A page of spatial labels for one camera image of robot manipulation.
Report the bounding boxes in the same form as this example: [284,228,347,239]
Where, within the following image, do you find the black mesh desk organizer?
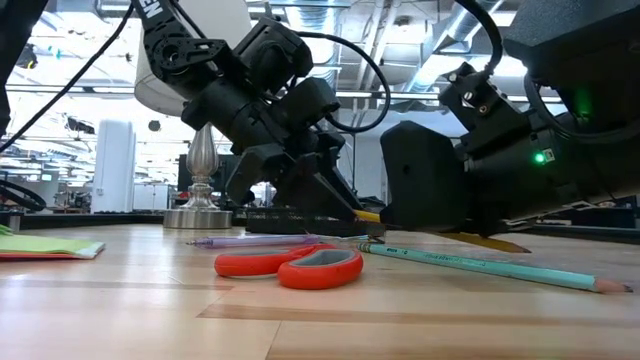
[244,205,387,239]

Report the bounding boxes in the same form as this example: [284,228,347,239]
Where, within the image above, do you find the teal pencil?
[357,242,634,295]

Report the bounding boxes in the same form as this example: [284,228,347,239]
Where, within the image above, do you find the black curved cable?
[0,178,49,214]

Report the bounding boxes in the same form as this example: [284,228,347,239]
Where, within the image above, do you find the red handled scissors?
[214,243,365,291]

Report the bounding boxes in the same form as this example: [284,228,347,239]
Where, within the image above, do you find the white square pillar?
[92,118,137,214]

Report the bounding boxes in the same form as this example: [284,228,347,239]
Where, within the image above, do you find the purple pen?
[187,234,322,250]

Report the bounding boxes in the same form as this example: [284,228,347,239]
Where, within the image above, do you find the white shade silver table lamp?
[133,0,254,230]

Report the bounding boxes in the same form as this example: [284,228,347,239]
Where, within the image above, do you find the long ceiling light strip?
[334,89,566,104]

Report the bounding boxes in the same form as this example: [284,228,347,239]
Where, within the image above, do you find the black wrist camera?
[233,17,315,84]
[438,62,532,154]

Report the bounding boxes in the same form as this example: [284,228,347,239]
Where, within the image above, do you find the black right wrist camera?
[438,62,532,154]

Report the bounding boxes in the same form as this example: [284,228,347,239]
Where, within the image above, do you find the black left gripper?
[180,74,365,222]

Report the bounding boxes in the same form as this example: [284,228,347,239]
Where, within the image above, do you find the yellow pencil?
[352,208,532,255]

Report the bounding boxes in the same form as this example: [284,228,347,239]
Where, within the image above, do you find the silver ceiling air duct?
[287,0,351,91]
[399,0,484,94]

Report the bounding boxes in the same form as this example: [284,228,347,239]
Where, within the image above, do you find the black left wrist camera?
[233,17,315,84]

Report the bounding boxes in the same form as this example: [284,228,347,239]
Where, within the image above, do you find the black left camera cable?
[294,30,392,135]

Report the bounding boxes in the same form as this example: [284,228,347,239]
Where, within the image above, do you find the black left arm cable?
[0,4,136,154]

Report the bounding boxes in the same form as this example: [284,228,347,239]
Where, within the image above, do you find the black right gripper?
[379,112,640,235]

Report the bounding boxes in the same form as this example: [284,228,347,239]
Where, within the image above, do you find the white low cabinet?
[132,183,171,211]

